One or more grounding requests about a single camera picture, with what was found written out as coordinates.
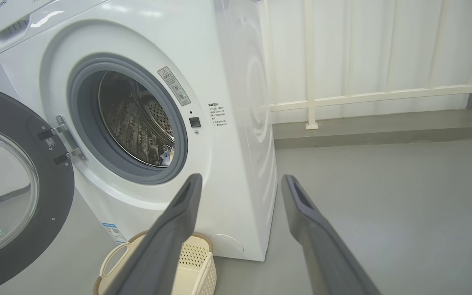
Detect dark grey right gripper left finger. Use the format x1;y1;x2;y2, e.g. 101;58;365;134
104;173;203;295

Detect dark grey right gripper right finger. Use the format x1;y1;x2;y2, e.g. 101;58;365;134
281;174;382;295

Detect cream and blue printed garment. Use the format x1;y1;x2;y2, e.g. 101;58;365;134
160;144;175;167

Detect black round glass washer door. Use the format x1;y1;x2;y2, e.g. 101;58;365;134
0;82;75;295

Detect stainless steel washing machine drum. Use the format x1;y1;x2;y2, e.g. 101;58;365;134
98;70;175;168

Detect metal door hinge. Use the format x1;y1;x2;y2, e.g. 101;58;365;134
37;115;88;165

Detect white front-load washing machine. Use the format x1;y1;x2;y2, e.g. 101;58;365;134
0;0;278;263

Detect cream laundry basket brown rim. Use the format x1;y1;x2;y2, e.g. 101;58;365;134
93;231;217;295

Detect blue energy label sticker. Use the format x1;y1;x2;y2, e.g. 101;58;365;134
102;222;127;245

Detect round white filter cover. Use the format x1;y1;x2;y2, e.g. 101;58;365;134
209;234;245;258

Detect grey warning sticker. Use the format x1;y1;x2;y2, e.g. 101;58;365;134
157;66;192;107

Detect white metal railing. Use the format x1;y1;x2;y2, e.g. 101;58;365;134
256;0;472;130

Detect white detergent drawer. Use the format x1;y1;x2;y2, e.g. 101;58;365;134
0;0;111;54

